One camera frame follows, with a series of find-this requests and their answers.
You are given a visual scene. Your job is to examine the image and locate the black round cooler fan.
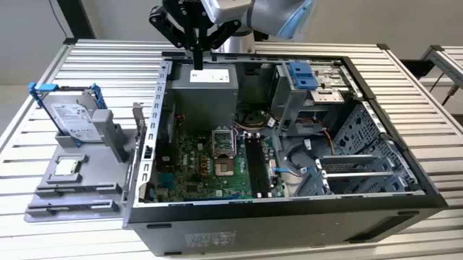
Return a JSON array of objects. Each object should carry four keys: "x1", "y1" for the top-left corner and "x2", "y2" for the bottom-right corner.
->
[{"x1": 237, "y1": 108, "x2": 270, "y2": 128}]

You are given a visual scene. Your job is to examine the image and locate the black case fan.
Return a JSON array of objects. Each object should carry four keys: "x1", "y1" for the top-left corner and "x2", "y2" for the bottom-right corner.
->
[{"x1": 158, "y1": 108, "x2": 178, "y2": 152}]

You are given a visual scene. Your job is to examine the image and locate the grey power supply unit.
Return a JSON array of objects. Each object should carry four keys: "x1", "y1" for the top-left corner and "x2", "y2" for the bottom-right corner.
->
[{"x1": 168, "y1": 63, "x2": 238, "y2": 131}]

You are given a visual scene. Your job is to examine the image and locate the blue expansion slot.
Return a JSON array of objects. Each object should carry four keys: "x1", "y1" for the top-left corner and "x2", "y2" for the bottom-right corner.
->
[{"x1": 184, "y1": 193, "x2": 242, "y2": 202}]

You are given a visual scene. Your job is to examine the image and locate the blue plastic drive rails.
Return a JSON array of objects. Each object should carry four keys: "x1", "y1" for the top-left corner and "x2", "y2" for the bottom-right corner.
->
[{"x1": 288, "y1": 61, "x2": 320, "y2": 90}]

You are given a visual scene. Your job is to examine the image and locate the CPU socket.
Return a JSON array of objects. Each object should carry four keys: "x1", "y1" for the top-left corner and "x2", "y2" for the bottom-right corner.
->
[{"x1": 212, "y1": 158, "x2": 238, "y2": 177}]

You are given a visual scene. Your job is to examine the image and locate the graphics card with metal bracket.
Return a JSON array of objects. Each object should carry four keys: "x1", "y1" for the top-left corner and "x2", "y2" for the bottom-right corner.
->
[{"x1": 132, "y1": 102, "x2": 148, "y2": 154}]

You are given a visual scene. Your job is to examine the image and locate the orange wire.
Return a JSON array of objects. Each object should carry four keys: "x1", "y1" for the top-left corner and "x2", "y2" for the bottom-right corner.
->
[{"x1": 322, "y1": 129, "x2": 336, "y2": 155}]

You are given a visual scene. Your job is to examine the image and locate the black looped wire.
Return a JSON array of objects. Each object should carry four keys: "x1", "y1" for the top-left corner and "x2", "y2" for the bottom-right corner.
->
[{"x1": 284, "y1": 140, "x2": 312, "y2": 176}]

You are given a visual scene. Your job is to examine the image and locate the metal disk bay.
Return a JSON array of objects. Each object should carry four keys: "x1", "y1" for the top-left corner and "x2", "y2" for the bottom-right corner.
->
[{"x1": 292, "y1": 154, "x2": 416, "y2": 196}]

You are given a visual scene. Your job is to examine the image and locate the black upright post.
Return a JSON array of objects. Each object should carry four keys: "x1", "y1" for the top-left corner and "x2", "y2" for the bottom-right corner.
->
[{"x1": 58, "y1": 0, "x2": 97, "y2": 40}]

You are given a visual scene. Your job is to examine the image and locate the grey metal drive cage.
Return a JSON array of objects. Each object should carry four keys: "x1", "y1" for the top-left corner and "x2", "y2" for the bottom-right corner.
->
[{"x1": 269, "y1": 62, "x2": 362, "y2": 136}]

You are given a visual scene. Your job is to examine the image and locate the metal socket cover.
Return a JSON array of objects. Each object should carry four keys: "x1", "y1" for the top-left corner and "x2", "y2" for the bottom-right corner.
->
[{"x1": 210, "y1": 126, "x2": 237, "y2": 160}]

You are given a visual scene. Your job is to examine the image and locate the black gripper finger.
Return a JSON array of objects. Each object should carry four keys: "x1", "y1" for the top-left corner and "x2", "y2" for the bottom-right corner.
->
[
  {"x1": 197, "y1": 20, "x2": 242, "y2": 70},
  {"x1": 148, "y1": 5, "x2": 198, "y2": 70}
]

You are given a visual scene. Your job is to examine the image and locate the green motherboard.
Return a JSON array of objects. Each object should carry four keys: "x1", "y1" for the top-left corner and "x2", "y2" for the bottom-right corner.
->
[{"x1": 154, "y1": 127, "x2": 286, "y2": 203}]

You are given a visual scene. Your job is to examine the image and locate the grey parts rack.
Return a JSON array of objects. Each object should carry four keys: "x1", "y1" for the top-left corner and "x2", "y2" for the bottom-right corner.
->
[{"x1": 22, "y1": 109, "x2": 145, "y2": 224}]

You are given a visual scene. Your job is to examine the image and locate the black RAM slot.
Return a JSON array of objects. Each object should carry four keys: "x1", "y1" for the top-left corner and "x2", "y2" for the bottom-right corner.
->
[
  {"x1": 244, "y1": 132, "x2": 264, "y2": 198},
  {"x1": 253, "y1": 132, "x2": 274, "y2": 198}
]

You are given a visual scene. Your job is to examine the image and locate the black table bracket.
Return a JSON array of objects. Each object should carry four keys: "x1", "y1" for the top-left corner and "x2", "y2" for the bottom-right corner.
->
[{"x1": 399, "y1": 58, "x2": 435, "y2": 80}]

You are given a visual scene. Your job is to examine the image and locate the silver CPU chip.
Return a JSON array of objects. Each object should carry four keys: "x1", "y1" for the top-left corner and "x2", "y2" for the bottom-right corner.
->
[{"x1": 53, "y1": 159, "x2": 81, "y2": 176}]

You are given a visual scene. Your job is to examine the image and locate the slatted metal side table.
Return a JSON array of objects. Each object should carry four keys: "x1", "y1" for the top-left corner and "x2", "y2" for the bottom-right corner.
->
[{"x1": 420, "y1": 44, "x2": 463, "y2": 92}]

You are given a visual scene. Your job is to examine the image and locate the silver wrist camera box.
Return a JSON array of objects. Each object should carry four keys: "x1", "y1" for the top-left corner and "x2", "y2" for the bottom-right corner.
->
[{"x1": 200, "y1": 0, "x2": 253, "y2": 24}]

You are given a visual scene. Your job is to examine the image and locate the black open PC case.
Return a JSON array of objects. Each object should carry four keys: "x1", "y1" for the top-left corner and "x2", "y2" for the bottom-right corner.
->
[{"x1": 121, "y1": 51, "x2": 449, "y2": 257}]

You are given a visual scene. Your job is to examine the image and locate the hard disk in blue carrier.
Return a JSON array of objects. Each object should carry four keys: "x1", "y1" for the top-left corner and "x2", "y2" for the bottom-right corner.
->
[{"x1": 28, "y1": 82, "x2": 109, "y2": 144}]

